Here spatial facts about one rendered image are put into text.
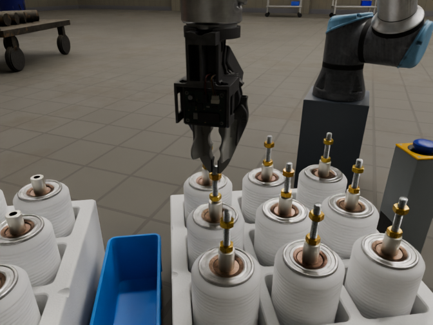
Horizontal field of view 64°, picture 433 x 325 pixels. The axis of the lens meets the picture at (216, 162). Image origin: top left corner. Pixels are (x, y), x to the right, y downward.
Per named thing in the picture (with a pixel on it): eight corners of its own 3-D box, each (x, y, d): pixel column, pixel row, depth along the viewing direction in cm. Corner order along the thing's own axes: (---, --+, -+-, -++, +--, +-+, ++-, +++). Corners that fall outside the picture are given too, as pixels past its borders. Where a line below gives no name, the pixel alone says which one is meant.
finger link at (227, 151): (209, 187, 50) (206, 126, 46) (220, 169, 55) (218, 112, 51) (230, 189, 49) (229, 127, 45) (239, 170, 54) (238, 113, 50)
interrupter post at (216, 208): (207, 221, 57) (207, 204, 56) (209, 213, 59) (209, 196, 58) (221, 222, 57) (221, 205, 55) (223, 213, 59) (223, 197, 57)
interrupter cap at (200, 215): (188, 229, 55) (188, 226, 55) (197, 203, 62) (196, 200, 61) (236, 233, 54) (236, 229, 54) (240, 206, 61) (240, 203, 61)
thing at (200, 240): (185, 313, 62) (180, 231, 54) (195, 275, 71) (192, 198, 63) (238, 320, 61) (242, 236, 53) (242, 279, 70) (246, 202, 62)
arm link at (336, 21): (334, 57, 110) (340, 9, 104) (376, 62, 102) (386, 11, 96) (314, 61, 102) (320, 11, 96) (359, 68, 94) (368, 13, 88)
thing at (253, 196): (290, 260, 75) (299, 186, 67) (247, 267, 72) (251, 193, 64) (273, 233, 83) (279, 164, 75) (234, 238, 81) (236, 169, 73)
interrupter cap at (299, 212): (312, 207, 61) (312, 204, 60) (299, 231, 55) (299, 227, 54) (271, 196, 64) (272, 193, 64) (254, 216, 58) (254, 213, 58)
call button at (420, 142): (406, 148, 68) (408, 138, 67) (425, 147, 69) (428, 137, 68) (419, 157, 65) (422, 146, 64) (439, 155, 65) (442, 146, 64)
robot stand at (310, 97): (302, 165, 130) (312, 85, 117) (353, 173, 124) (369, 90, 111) (293, 187, 115) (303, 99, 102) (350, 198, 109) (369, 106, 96)
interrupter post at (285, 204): (293, 211, 60) (295, 194, 58) (288, 218, 58) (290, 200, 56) (279, 207, 61) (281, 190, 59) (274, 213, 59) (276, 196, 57)
